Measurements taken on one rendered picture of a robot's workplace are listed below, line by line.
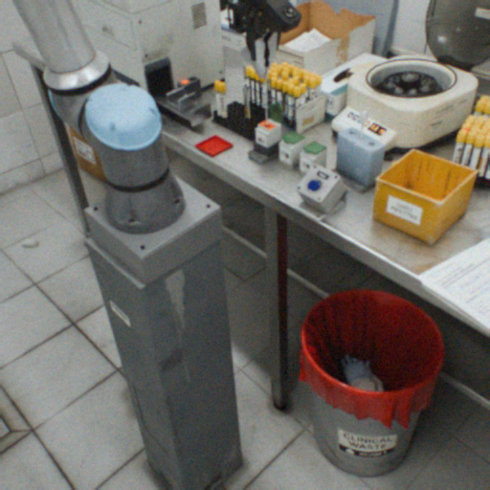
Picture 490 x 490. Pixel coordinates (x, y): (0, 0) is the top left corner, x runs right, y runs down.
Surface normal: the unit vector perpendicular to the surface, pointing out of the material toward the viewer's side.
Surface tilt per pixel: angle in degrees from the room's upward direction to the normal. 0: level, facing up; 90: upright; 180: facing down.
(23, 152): 90
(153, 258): 90
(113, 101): 10
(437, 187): 90
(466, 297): 1
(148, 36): 90
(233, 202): 0
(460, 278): 1
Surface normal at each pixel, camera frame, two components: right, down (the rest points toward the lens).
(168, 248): 0.67, 0.44
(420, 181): -0.68, 0.50
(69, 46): 0.48, 0.59
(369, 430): -0.07, 0.69
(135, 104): 0.01, -0.65
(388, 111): -0.84, 0.39
